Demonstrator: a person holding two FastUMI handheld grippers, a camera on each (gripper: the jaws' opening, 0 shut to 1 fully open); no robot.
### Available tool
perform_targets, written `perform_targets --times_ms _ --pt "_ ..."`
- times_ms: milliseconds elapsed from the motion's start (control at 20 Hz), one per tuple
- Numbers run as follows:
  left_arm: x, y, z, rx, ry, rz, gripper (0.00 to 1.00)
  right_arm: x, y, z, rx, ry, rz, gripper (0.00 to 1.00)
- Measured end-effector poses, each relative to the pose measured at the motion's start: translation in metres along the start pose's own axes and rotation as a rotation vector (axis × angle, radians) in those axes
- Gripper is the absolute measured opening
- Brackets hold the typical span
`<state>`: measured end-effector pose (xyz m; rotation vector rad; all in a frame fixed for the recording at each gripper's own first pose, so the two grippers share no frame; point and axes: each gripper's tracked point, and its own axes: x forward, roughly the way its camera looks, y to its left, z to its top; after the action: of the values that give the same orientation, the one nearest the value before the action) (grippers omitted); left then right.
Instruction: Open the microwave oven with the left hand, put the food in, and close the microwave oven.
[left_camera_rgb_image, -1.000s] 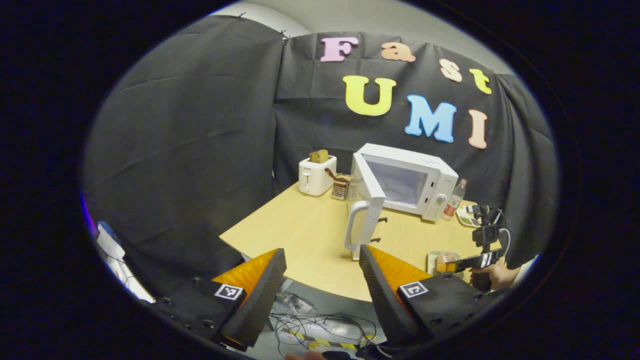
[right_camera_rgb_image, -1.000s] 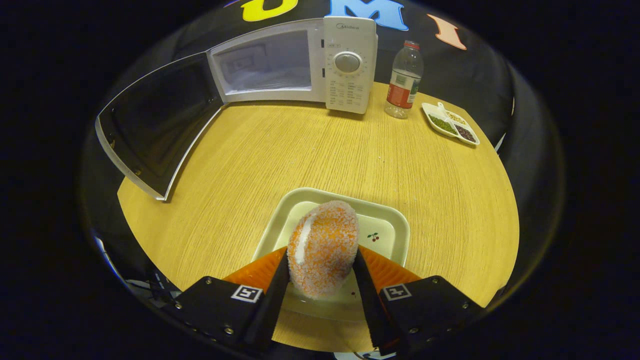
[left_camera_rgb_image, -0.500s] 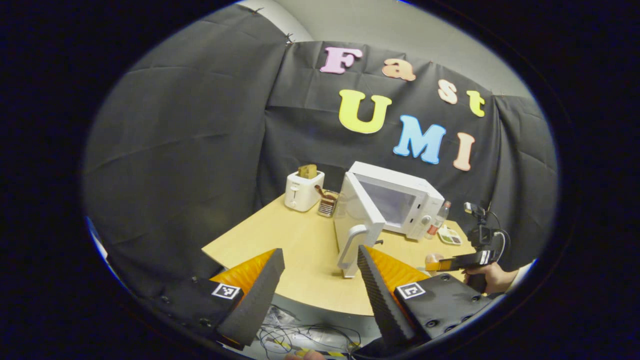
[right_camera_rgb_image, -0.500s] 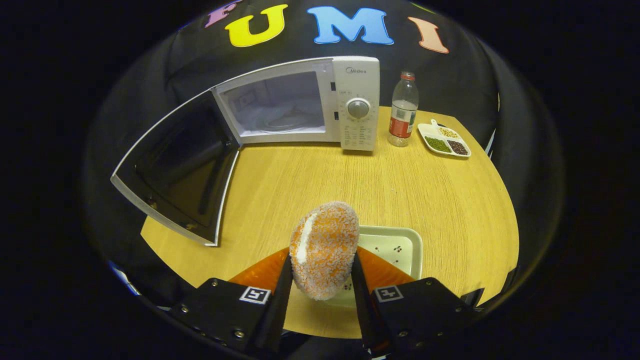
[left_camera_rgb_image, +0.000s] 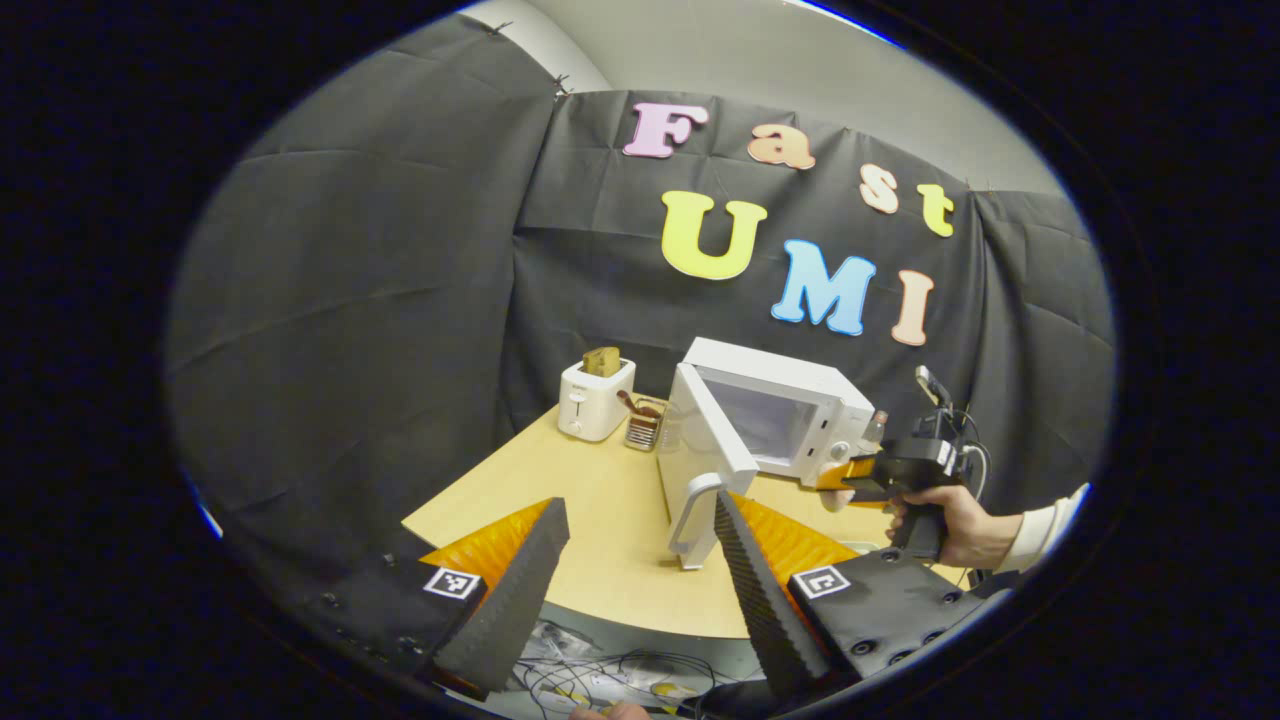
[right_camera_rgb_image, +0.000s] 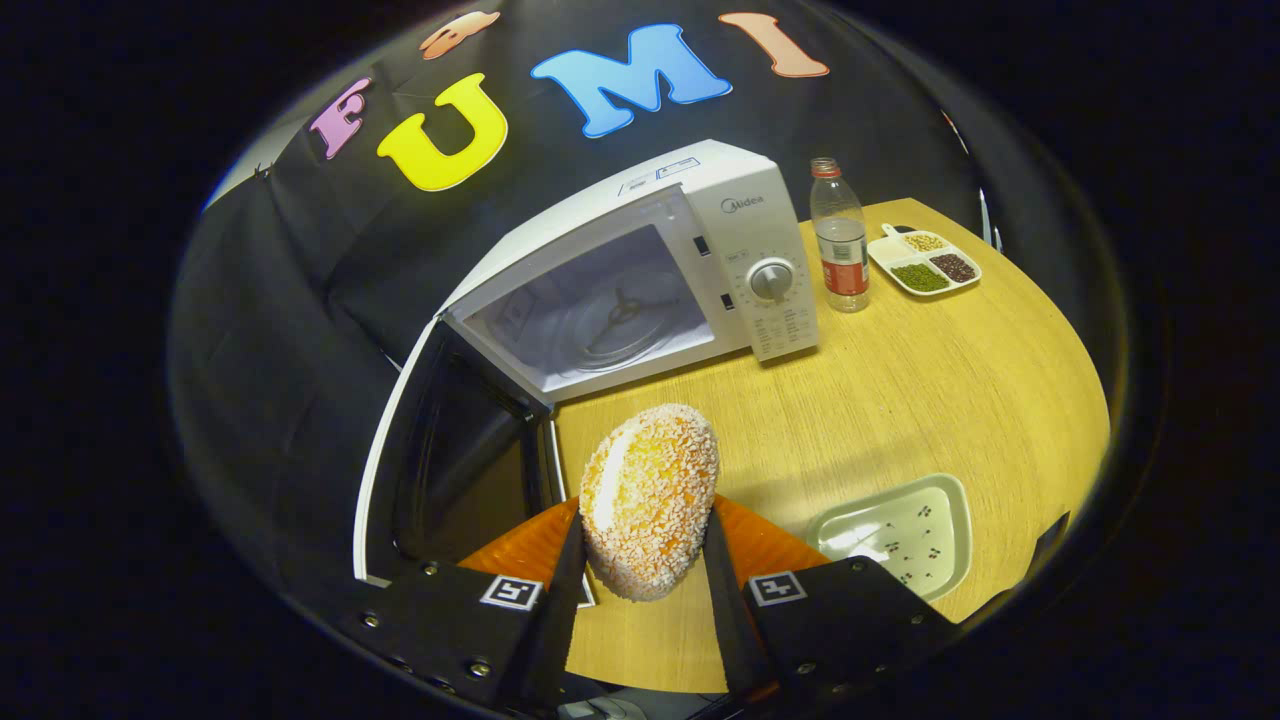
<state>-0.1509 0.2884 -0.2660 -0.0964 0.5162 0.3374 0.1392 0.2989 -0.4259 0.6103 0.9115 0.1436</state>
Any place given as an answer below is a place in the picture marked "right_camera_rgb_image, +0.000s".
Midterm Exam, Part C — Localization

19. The black backdrop cloth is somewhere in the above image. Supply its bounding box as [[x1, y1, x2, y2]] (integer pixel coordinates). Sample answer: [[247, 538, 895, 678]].
[[170, 0, 1001, 601]]

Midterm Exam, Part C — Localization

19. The clear red label bottle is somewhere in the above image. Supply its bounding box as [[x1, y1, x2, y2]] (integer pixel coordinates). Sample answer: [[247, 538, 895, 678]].
[[809, 157, 871, 314]]

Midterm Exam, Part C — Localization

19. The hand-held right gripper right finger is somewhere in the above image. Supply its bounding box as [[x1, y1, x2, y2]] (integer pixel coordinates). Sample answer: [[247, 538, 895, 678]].
[[702, 495, 963, 709]]

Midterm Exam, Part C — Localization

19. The divided white bean plate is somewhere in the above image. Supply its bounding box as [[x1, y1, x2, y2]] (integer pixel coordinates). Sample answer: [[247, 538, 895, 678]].
[[867, 223, 983, 298]]

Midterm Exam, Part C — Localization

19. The breaded orange croquette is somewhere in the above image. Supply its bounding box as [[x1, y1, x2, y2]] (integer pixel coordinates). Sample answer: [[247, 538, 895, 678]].
[[578, 403, 721, 603]]

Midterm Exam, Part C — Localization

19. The white microwave oven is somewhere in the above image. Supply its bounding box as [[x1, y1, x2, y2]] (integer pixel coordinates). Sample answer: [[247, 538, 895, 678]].
[[352, 140, 822, 587]]

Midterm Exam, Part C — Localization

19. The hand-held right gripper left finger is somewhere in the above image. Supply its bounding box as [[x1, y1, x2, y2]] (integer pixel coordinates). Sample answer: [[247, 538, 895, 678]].
[[355, 496, 591, 715]]

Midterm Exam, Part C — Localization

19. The pale cherry print plate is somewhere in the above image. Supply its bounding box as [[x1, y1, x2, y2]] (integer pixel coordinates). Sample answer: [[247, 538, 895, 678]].
[[806, 473, 973, 602]]

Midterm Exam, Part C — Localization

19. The glass microwave turntable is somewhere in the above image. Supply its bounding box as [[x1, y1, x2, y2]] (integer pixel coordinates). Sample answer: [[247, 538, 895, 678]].
[[545, 270, 703, 377]]

